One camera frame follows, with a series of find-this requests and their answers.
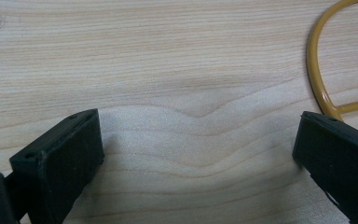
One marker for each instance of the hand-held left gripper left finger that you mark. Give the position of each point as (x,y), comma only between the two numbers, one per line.
(59,158)

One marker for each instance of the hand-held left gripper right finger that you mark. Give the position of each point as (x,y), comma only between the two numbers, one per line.
(338,155)

